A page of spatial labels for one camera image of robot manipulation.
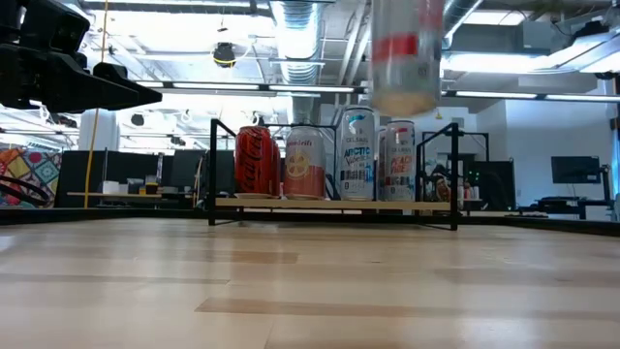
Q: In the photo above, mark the grey ceiling air duct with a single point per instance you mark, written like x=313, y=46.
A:
x=542, y=39

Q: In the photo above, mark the dark cup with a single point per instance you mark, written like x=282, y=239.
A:
x=151, y=188

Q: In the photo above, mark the white round pillar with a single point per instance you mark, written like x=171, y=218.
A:
x=99, y=136

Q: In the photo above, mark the white red Celsius slim can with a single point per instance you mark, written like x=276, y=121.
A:
x=404, y=72

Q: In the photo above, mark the colourful patchwork panel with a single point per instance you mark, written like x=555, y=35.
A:
x=29, y=169

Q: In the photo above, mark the wooden office desk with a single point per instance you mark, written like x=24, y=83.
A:
x=87, y=195

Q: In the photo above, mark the white slim energy can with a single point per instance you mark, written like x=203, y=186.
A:
x=400, y=165

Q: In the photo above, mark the black aluminium table frame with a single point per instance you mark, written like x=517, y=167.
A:
x=58, y=215

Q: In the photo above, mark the black computer monitor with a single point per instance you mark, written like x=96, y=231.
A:
x=491, y=184
x=186, y=169
x=225, y=169

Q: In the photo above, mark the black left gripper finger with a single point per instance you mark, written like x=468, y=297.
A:
x=97, y=94
x=131, y=80

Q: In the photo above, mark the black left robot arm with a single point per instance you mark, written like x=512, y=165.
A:
x=9, y=17

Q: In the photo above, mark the black office desk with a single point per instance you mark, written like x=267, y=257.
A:
x=562, y=203

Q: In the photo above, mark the black office partition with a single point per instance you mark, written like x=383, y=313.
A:
x=77, y=174

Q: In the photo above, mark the silver corrugated ceiling duct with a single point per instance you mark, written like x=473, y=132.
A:
x=298, y=39

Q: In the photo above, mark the white blue Celsius slim can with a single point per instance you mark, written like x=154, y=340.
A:
x=357, y=160

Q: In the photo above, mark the small white box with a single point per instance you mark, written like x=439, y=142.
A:
x=110, y=187

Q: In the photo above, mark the dark red beverage can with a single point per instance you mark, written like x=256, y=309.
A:
x=252, y=165

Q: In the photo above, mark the white and coral beverage can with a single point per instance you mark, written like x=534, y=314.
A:
x=304, y=169

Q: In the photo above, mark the wooden shelf with black frame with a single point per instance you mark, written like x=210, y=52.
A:
x=339, y=204

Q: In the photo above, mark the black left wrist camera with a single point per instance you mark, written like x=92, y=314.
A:
x=55, y=26

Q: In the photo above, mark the person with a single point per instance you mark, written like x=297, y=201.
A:
x=440, y=186

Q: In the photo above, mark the black ceiling dome camera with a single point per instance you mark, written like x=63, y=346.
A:
x=224, y=54

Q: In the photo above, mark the black wall screen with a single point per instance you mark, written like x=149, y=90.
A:
x=575, y=169

